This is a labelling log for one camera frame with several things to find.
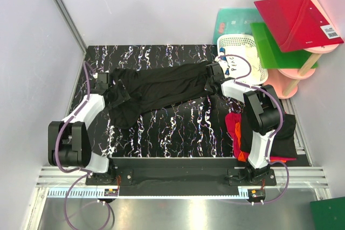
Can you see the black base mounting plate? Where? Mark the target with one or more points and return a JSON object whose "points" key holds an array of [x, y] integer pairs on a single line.
{"points": [[181, 177]]}

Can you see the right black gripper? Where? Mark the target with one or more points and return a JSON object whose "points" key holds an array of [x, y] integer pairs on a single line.
{"points": [[207, 86]]}

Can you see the aluminium frame rail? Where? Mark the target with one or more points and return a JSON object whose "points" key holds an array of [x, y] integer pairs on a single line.
{"points": [[78, 186]]}

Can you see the left corner aluminium post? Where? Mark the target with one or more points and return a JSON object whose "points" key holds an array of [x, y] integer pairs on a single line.
{"points": [[71, 25]]}

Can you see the white plastic laundry basket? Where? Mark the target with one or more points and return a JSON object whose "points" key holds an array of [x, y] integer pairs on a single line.
{"points": [[238, 40]]}

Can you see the green plastic sheet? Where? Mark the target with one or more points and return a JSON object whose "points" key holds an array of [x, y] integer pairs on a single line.
{"points": [[270, 54]]}

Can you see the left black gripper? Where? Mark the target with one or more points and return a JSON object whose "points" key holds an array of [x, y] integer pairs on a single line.
{"points": [[123, 95]]}

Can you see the orange t shirt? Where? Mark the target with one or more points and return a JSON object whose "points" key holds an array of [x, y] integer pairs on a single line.
{"points": [[238, 153]]}

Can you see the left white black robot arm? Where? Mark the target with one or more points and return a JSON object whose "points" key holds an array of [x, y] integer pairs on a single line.
{"points": [[69, 146]]}

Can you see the pink wooden shelf stand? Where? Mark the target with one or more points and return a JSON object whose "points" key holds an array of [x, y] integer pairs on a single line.
{"points": [[285, 81]]}

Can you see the teal plastic board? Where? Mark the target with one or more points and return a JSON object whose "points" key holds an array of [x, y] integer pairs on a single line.
{"points": [[235, 21]]}

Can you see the dark green board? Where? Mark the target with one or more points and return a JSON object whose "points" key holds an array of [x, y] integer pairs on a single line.
{"points": [[328, 214]]}

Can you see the red plastic sheet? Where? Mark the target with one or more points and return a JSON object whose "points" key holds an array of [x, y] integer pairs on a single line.
{"points": [[298, 24]]}

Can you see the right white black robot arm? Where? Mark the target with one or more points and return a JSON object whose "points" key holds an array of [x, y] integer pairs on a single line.
{"points": [[263, 112]]}

